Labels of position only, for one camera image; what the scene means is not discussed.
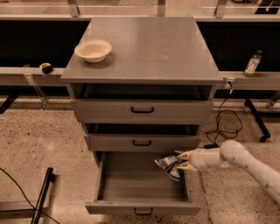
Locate black power adapter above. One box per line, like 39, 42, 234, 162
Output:
203, 143, 219, 149

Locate black tape measure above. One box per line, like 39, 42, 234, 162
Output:
39, 63, 53, 74

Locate grey drawer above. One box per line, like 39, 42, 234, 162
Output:
85, 134, 200, 152
86, 152, 200, 216
71, 99, 213, 124

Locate clear plastic bottle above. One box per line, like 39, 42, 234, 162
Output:
244, 50, 263, 77

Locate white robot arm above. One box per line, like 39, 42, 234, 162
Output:
177, 140, 280, 205

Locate black power cable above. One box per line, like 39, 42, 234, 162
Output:
204, 88, 243, 147

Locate blue chip bag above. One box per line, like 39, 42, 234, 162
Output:
154, 155, 182, 181

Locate white wall plug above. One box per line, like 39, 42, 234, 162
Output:
223, 78, 235, 89

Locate black floor cable left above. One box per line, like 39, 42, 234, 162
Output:
0, 166, 60, 224

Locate grey drawer cabinet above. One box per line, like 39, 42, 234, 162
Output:
59, 16, 224, 170

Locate grey rail frame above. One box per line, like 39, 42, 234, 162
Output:
0, 66, 280, 90

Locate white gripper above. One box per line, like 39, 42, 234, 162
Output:
177, 148, 223, 172

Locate white bowl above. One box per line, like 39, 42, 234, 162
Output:
74, 39, 112, 63

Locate black stand leg left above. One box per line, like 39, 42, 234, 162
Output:
31, 167, 55, 224

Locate grey middle drawer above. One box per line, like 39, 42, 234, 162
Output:
85, 134, 200, 152

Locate grey bottom drawer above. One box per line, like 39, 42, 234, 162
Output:
86, 152, 200, 216

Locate grey top drawer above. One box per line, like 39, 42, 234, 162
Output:
71, 99, 213, 124

